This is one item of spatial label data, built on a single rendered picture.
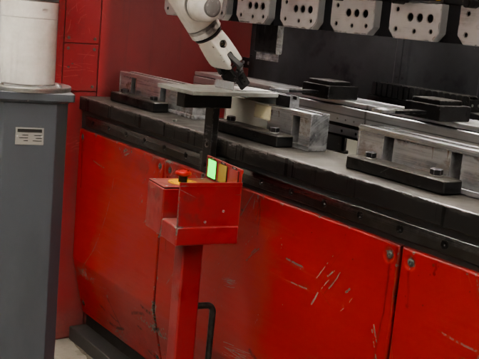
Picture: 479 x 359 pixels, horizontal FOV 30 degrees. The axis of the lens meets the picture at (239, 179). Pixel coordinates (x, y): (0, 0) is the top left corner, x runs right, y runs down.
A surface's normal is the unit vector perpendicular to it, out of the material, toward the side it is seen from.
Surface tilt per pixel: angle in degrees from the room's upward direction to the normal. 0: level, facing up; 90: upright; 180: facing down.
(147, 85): 90
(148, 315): 103
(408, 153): 90
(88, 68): 90
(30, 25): 90
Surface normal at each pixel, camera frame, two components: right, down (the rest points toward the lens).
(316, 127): 0.56, 0.20
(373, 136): -0.82, 0.03
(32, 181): 0.36, 0.20
